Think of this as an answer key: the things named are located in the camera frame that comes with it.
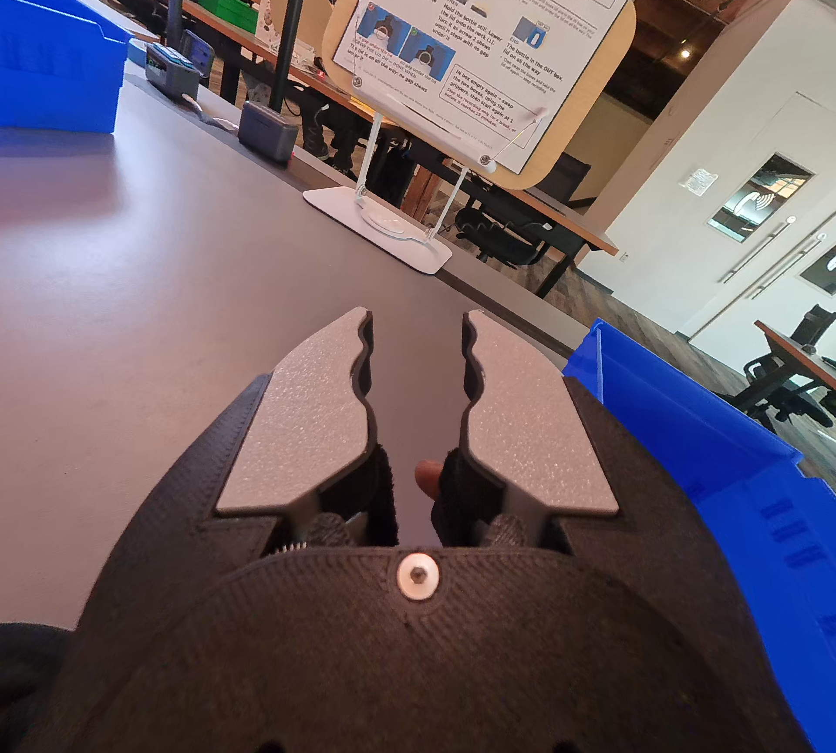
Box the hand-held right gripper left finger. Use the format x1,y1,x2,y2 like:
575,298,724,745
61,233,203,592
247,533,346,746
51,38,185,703
216,306,380,540

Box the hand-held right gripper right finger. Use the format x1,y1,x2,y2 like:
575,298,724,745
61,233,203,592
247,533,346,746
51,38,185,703
459,309,620,546

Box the blue plastic bin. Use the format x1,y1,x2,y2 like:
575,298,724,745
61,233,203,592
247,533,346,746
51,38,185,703
0,0,133,135
563,317,836,753

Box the black office chair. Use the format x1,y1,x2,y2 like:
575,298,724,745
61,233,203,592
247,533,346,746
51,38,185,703
725,355,833,434
454,152,592,271

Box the wood-top office desk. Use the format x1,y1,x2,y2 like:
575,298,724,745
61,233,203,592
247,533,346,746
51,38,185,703
754,319,836,395

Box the black desk monitor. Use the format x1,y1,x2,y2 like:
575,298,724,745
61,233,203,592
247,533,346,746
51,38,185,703
790,304,836,346

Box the dark grey case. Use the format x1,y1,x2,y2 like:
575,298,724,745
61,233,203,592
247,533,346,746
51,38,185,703
238,101,298,165

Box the grey charger box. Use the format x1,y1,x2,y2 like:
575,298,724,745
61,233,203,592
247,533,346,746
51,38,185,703
145,30,215,101

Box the cardboard sheet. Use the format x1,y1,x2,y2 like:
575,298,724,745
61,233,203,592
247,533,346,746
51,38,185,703
268,0,337,49

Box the thin black pole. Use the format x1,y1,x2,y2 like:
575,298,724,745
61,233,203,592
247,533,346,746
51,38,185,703
269,0,321,113

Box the instruction sign stand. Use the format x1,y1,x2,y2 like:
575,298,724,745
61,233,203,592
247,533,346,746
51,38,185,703
302,0,680,276

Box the green plastic bin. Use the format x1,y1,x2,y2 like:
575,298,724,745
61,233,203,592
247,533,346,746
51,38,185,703
197,0,259,34

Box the wooden post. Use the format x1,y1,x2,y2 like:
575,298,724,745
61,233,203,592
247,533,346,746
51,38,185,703
401,165,445,225

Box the white wall sign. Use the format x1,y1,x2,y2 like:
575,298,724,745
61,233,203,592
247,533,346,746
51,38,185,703
678,167,719,198

